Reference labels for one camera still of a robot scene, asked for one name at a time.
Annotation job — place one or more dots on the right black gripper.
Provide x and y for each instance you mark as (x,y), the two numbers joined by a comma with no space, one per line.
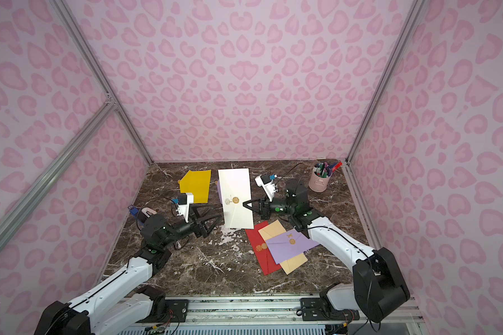
(265,207)

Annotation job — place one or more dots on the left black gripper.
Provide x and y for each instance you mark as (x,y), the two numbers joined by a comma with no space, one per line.
(194,224)

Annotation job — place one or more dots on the white envelope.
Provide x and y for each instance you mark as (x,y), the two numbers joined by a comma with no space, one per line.
(235,189)

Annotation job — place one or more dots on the yellow envelope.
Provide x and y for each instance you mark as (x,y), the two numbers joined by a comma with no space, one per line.
(197,183)

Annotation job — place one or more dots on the purple envelope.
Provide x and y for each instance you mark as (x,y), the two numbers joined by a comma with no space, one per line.
(219,192)
(288,245)

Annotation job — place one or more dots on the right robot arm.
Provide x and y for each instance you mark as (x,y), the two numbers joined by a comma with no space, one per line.
(379,287)

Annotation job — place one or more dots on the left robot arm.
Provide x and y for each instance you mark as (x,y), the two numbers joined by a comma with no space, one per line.
(124,297)

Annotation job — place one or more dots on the beige envelope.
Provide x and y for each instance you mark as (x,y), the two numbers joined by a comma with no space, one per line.
(274,229)

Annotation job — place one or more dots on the red envelope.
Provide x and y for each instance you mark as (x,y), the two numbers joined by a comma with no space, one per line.
(261,251)

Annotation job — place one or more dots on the pink pen cup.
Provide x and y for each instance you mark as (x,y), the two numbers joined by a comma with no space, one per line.
(318,184)

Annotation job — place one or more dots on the blue stapler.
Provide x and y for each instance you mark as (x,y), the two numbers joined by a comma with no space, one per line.
(141,215)

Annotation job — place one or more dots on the green marker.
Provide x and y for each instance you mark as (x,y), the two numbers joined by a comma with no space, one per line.
(318,171)

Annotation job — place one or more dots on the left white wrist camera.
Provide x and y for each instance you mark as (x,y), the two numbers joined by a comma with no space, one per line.
(183,203)

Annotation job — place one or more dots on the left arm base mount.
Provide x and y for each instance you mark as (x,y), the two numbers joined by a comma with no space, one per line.
(164,310)

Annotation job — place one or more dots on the aluminium front rail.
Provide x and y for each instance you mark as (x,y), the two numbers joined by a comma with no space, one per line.
(243,312)

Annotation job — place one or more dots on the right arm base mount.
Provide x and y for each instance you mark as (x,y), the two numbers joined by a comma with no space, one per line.
(319,309)

